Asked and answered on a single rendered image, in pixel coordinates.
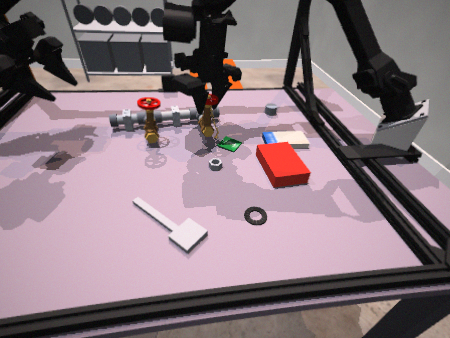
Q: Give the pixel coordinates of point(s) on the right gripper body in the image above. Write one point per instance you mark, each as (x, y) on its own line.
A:
(42, 52)

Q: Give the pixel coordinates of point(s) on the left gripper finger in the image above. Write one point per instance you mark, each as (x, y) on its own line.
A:
(200, 101)
(219, 90)

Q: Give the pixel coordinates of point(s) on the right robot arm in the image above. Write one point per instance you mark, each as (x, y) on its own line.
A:
(20, 30)

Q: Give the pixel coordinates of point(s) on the grey hex nut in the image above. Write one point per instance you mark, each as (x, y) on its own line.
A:
(215, 164)

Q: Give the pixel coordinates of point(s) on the black rubber washer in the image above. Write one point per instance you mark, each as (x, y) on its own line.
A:
(255, 222)

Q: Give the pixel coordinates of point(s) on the red rectangular block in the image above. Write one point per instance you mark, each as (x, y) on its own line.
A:
(282, 165)

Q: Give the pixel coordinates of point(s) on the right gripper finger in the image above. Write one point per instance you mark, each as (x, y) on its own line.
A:
(56, 66)
(19, 80)

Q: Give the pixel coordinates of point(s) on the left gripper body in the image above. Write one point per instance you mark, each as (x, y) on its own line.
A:
(210, 66)

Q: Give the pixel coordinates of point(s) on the grey pipe with red valve handwheels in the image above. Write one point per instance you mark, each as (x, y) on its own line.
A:
(148, 118)

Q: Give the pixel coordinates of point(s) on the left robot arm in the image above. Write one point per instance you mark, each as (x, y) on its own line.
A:
(376, 71)

